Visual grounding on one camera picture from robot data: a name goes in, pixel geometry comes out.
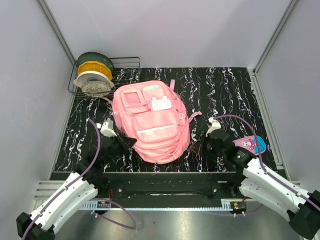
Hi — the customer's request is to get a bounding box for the dark green plate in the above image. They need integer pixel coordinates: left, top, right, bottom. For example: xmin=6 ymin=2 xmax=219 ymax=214
xmin=77 ymin=51 xmax=114 ymax=74

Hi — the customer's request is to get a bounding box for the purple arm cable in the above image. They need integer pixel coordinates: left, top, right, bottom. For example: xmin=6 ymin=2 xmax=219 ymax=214
xmin=207 ymin=114 xmax=320 ymax=217
xmin=22 ymin=118 xmax=138 ymax=240

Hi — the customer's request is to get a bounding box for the pink student backpack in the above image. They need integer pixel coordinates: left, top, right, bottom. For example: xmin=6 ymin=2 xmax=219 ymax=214
xmin=112 ymin=80 xmax=202 ymax=165

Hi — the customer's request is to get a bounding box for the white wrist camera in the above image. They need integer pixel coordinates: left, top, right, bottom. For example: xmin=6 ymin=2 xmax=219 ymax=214
xmin=205 ymin=117 xmax=222 ymax=137
xmin=100 ymin=119 xmax=116 ymax=138

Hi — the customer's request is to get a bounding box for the wire dish rack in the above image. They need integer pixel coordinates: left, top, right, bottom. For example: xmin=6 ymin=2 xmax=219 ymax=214
xmin=67 ymin=52 xmax=141 ymax=99

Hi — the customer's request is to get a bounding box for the pink cat pencil case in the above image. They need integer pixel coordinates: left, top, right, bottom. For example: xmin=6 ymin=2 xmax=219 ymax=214
xmin=233 ymin=135 xmax=267 ymax=156

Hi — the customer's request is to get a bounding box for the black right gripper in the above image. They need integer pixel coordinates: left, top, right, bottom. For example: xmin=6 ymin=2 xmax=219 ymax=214
xmin=190 ymin=132 xmax=226 ymax=159

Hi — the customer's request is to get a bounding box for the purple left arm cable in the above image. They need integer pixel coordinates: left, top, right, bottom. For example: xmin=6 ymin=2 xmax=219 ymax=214
xmin=22 ymin=118 xmax=138 ymax=240

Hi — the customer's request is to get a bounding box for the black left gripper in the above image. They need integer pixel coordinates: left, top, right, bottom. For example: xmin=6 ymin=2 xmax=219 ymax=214
xmin=102 ymin=130 xmax=137 ymax=166

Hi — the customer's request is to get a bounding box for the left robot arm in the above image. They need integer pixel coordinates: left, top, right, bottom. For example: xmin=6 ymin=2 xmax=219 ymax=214
xmin=16 ymin=134 xmax=137 ymax=240

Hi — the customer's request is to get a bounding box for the speckled grey plate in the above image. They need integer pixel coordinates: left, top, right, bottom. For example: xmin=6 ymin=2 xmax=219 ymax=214
xmin=81 ymin=80 xmax=113 ymax=98

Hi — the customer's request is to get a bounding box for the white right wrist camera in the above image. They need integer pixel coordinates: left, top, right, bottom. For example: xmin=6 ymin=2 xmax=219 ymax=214
xmin=205 ymin=117 xmax=222 ymax=137

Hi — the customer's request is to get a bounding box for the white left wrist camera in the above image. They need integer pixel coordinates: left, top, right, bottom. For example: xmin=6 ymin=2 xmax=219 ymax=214
xmin=100 ymin=119 xmax=116 ymax=138

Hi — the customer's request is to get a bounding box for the white plate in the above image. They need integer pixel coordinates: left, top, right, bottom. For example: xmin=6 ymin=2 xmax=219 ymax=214
xmin=73 ymin=71 xmax=114 ymax=88

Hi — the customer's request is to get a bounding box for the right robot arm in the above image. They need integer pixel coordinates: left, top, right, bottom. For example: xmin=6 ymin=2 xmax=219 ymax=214
xmin=191 ymin=129 xmax=320 ymax=240

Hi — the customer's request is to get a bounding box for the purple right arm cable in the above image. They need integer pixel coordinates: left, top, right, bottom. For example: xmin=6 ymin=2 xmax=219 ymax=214
xmin=207 ymin=114 xmax=320 ymax=217

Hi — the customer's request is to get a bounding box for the yellow plate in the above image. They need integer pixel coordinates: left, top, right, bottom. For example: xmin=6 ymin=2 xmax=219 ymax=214
xmin=77 ymin=61 xmax=113 ymax=81

